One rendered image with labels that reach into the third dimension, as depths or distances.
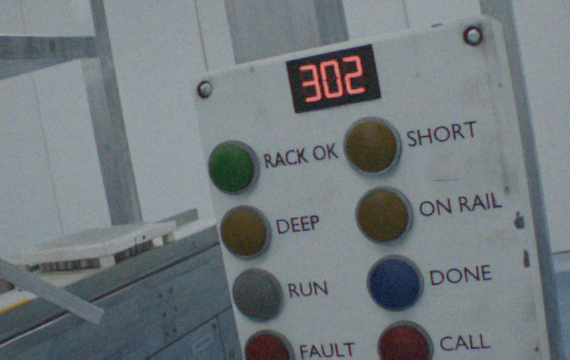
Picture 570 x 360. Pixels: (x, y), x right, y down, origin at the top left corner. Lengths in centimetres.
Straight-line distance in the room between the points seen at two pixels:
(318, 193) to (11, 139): 481
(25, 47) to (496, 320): 97
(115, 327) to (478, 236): 105
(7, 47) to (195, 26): 338
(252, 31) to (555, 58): 377
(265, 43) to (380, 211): 14
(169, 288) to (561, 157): 303
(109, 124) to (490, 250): 158
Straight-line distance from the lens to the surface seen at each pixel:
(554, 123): 422
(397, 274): 40
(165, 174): 464
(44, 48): 127
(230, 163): 42
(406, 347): 41
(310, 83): 40
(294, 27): 47
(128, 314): 141
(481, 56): 38
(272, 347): 43
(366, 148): 39
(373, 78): 39
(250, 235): 42
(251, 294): 43
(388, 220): 39
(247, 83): 42
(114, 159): 191
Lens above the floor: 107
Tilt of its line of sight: 4 degrees down
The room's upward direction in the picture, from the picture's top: 10 degrees counter-clockwise
